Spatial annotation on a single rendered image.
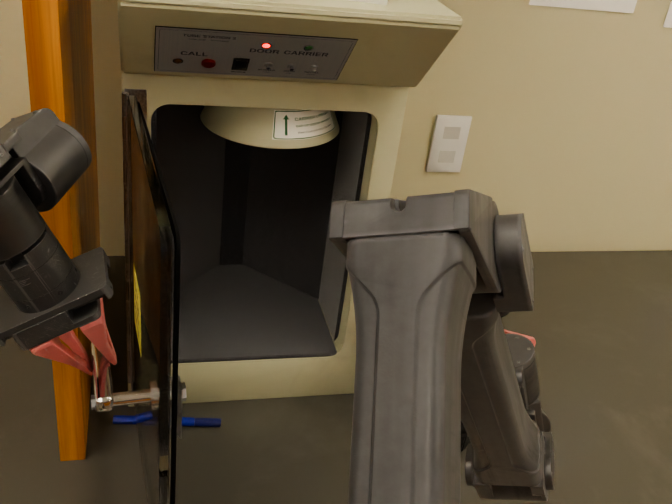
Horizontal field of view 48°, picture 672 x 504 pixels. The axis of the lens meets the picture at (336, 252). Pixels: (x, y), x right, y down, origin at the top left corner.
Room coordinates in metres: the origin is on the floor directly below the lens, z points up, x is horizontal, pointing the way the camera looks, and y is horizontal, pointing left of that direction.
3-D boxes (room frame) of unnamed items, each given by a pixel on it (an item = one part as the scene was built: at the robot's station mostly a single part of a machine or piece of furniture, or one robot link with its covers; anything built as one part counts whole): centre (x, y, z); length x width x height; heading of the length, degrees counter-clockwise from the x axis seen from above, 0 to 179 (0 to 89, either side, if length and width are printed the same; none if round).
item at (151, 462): (0.60, 0.18, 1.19); 0.30 x 0.01 x 0.40; 22
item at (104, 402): (0.52, 0.18, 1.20); 0.10 x 0.05 x 0.03; 22
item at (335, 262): (0.92, 0.13, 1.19); 0.26 x 0.24 x 0.35; 107
